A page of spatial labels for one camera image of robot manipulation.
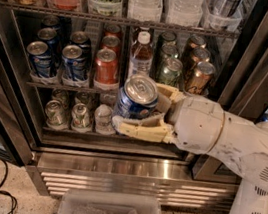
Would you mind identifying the green can bottom shelf left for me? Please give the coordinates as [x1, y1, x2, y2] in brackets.
[45, 100, 68, 130]

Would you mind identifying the green can front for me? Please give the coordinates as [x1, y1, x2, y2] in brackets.
[156, 57, 183, 87]

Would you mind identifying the red coke can middle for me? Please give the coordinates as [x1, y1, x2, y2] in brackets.
[100, 35, 121, 54]

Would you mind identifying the gold can middle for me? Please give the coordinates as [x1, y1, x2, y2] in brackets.
[186, 47, 211, 67]

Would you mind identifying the stainless fridge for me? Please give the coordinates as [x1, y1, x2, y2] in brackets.
[0, 0, 255, 211]

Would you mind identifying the blue pepsi can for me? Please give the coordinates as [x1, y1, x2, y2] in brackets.
[114, 74, 158, 120]
[41, 15, 61, 30]
[27, 41, 56, 78]
[37, 27, 59, 47]

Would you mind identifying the blue pepsi can column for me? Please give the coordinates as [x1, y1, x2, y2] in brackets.
[62, 44, 87, 82]
[70, 31, 92, 57]

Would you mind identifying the red coke can front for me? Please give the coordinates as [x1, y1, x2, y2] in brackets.
[95, 48, 119, 85]

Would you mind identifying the green can rear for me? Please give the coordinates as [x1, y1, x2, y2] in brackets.
[158, 31, 177, 45]

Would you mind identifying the clear water bottle top right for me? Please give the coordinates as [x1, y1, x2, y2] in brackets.
[164, 0, 204, 27]

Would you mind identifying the red coke can rear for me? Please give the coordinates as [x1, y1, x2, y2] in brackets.
[104, 23, 122, 38]

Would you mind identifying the green can middle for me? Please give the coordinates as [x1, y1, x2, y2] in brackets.
[160, 44, 179, 61]

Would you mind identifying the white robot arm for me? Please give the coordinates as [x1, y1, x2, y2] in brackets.
[112, 84, 268, 214]

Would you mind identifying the clear water bottle bottom shelf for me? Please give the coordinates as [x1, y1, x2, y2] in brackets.
[94, 104, 115, 135]

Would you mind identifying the right fridge glass door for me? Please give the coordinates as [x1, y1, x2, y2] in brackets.
[190, 0, 268, 192]

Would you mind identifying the gold can front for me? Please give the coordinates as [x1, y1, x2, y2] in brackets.
[184, 61, 216, 95]

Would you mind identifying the blue pepsi can left front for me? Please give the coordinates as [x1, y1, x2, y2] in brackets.
[27, 41, 56, 78]

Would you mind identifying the red coke can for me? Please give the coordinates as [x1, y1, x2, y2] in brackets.
[95, 48, 119, 85]
[100, 35, 121, 54]
[104, 23, 122, 38]

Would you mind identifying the blue pepsi can left middle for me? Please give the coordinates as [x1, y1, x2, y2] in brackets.
[37, 27, 59, 47]

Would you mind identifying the brown tea bottle white cap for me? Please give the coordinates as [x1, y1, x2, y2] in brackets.
[128, 31, 153, 77]

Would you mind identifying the gold can rear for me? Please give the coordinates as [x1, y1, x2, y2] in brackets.
[186, 34, 207, 49]

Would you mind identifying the clear plastic bin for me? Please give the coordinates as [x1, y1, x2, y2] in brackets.
[58, 190, 161, 214]

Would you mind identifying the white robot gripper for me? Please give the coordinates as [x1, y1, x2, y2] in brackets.
[112, 83, 225, 155]

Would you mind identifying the blue pepsi can left rear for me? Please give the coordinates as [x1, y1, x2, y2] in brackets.
[41, 15, 61, 30]

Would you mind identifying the clear water bottle top left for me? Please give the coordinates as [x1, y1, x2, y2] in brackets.
[127, 0, 162, 22]

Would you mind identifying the silver tall can top shelf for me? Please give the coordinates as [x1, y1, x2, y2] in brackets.
[207, 0, 242, 18]

